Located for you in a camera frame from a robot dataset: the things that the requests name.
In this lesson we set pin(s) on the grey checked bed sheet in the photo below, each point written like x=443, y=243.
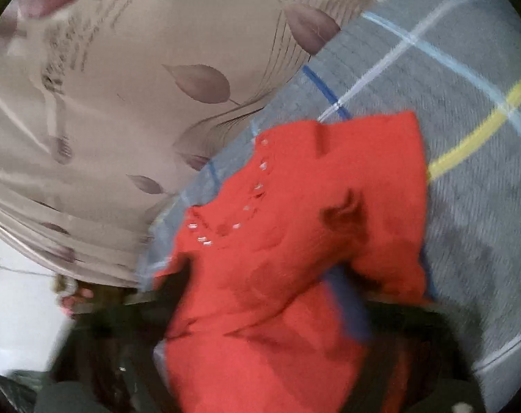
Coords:
x=458, y=245

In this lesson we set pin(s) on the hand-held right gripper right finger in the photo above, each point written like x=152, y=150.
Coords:
x=415, y=352

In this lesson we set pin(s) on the red knit sweater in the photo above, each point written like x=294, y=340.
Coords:
x=264, y=266

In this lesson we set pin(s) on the pink object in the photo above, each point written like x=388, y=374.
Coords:
x=73, y=299

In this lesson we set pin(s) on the beige leaf print curtain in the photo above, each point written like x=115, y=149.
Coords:
x=157, y=30

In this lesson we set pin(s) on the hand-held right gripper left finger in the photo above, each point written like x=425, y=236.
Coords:
x=114, y=352

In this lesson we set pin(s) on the dark green object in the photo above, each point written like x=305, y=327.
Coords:
x=19, y=385

